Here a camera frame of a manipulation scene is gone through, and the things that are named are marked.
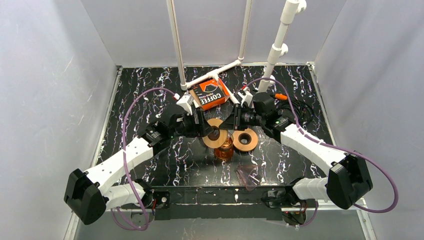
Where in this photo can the orange coffee filter box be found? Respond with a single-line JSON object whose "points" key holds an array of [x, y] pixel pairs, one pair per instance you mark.
{"points": [[210, 94]]}

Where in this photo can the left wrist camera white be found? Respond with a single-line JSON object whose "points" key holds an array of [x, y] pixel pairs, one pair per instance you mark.
{"points": [[186, 102]]}

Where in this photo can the amber glass server pitcher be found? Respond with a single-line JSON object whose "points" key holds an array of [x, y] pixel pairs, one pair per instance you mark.
{"points": [[225, 151]]}

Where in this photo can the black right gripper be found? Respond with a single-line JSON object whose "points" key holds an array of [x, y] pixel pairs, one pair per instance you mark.
{"points": [[236, 117]]}

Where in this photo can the pink translucent plastic dripper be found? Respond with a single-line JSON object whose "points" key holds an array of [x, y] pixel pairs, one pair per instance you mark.
{"points": [[248, 176]]}

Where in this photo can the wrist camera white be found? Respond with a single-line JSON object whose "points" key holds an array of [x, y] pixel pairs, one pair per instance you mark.
{"points": [[186, 102], [246, 97]]}

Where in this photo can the white PVC pipe frame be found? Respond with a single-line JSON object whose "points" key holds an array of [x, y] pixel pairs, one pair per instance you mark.
{"points": [[277, 50]]}

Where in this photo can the wooden ring dripper holder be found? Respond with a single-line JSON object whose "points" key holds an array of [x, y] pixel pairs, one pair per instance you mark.
{"points": [[217, 137]]}

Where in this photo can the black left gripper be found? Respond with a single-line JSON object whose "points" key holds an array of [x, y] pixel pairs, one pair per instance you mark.
{"points": [[197, 123]]}

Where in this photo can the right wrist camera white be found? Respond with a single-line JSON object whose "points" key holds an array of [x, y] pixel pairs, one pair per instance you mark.
{"points": [[246, 97]]}

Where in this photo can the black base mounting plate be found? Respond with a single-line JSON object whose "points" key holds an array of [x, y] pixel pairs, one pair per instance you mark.
{"points": [[273, 203]]}

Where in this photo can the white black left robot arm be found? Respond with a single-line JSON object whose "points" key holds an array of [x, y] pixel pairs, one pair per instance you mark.
{"points": [[89, 193]]}

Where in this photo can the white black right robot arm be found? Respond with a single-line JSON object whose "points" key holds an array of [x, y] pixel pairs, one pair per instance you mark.
{"points": [[347, 175]]}

